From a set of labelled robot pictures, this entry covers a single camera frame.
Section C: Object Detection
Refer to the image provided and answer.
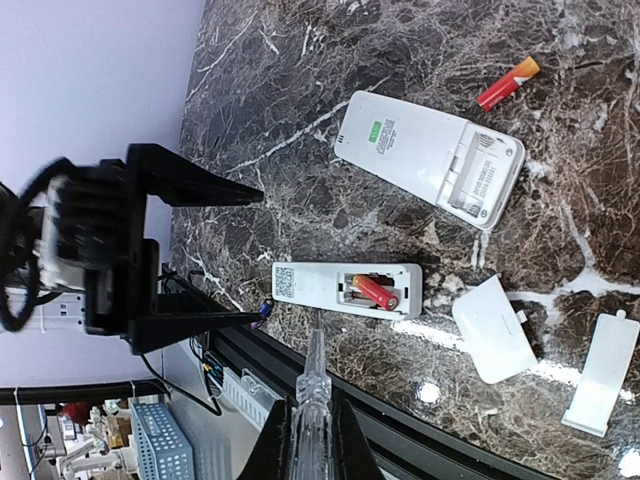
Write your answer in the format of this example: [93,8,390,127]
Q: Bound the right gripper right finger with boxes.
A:
[331,390,384,480]

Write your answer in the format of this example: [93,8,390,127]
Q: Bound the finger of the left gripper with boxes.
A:
[127,294,264,355]
[126,144,264,206]

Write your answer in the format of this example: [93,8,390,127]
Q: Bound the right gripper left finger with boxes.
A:
[239,398,293,480]

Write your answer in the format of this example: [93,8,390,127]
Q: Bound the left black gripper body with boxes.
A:
[82,159,159,335]

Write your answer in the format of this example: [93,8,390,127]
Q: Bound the clear pen screwdriver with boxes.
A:
[288,322,333,480]

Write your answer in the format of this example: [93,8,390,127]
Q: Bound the blue purple battery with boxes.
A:
[251,298,275,329]

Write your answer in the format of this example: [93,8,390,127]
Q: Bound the red orange battery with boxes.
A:
[352,275,400,311]

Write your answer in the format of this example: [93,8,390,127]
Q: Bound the narrow white battery cover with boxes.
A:
[561,310,639,438]

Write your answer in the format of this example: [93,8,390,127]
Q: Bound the white remote green buttons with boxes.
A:
[334,91,525,231]

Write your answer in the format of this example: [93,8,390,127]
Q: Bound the red yellow battery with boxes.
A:
[478,56,540,111]

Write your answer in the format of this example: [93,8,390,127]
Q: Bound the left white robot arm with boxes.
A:
[1,144,264,355]

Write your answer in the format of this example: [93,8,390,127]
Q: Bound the blue perforated crate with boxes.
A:
[131,403,195,480]

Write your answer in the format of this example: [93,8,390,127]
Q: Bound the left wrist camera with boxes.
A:
[1,157,102,332]

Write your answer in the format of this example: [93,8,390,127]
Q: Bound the black front table rail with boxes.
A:
[196,326,545,479]

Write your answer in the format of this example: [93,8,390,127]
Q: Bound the white slotted cable duct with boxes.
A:
[222,367,282,431]

